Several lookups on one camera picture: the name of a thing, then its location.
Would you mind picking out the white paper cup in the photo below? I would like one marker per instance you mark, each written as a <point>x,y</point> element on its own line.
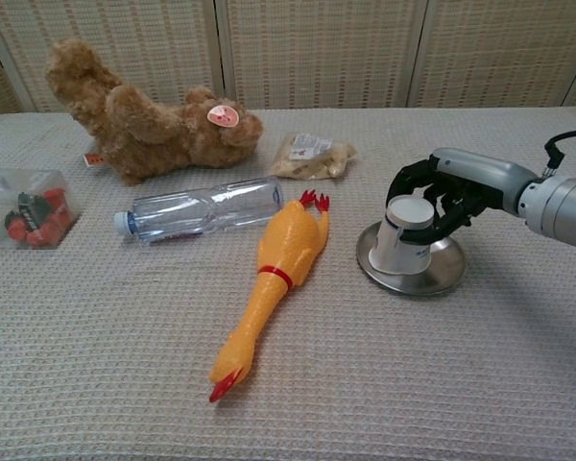
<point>398,245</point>

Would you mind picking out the clear plastic water bottle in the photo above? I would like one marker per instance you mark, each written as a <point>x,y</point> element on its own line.
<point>197,211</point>

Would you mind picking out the clear box with toy blocks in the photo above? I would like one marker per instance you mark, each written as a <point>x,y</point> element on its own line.
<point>38,216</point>

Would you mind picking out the brown plush teddy bear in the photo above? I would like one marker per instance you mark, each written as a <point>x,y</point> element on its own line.
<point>149,134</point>

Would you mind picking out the beige woven tablecloth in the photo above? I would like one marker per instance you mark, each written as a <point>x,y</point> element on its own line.
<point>125,336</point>

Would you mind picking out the yellow rubber chicken toy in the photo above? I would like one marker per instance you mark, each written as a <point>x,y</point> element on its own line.
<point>283,245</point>

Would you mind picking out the clear snack bag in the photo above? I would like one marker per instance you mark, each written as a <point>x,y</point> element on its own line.
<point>307,158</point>

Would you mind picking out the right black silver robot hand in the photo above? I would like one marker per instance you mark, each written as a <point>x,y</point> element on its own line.
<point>485,170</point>

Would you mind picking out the round metal plate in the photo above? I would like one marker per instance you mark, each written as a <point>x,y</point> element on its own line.
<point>441,269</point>

